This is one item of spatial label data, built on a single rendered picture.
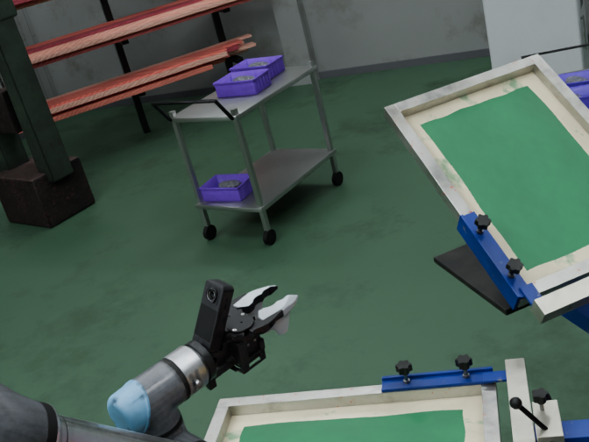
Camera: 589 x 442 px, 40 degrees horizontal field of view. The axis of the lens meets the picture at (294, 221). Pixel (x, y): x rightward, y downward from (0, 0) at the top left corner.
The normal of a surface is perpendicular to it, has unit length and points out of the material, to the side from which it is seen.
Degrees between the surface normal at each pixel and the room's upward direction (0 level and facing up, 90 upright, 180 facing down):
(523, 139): 32
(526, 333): 0
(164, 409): 90
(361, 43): 90
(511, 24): 90
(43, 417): 56
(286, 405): 90
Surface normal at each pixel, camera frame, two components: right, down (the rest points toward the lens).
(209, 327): -0.66, -0.04
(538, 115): -0.02, -0.58
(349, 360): -0.23, -0.88
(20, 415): 0.58, -0.60
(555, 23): -0.36, 0.47
